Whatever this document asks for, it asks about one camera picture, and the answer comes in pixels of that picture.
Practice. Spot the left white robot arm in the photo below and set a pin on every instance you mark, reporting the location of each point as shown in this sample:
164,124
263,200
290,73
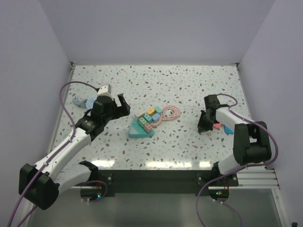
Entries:
37,183

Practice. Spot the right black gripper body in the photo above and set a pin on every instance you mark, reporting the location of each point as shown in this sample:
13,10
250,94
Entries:
204,123

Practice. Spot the yellow plug adapter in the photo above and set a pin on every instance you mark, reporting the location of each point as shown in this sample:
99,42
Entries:
151,111

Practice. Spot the blue square plug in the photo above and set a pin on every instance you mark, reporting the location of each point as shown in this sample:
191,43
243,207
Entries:
227,130

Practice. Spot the light green plug adapter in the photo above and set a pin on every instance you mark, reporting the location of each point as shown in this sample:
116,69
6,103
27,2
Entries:
142,122

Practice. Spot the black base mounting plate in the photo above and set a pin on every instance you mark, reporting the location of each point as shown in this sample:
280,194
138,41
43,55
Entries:
150,181

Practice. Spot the blue round power strip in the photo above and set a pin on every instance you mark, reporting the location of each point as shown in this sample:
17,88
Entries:
89,102

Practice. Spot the pink round power strip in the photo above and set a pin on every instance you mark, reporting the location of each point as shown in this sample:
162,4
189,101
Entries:
157,110

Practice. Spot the brownish pink plug adapter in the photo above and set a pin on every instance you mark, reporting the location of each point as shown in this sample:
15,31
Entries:
147,128

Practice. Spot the teal triangular power strip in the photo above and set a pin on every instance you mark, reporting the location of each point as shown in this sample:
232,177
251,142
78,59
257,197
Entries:
136,131

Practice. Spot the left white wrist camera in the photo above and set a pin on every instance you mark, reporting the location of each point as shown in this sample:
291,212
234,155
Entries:
105,90

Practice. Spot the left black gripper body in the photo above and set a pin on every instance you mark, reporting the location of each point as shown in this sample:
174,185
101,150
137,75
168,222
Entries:
116,112

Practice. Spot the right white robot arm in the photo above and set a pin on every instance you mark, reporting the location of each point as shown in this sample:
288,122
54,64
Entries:
250,139

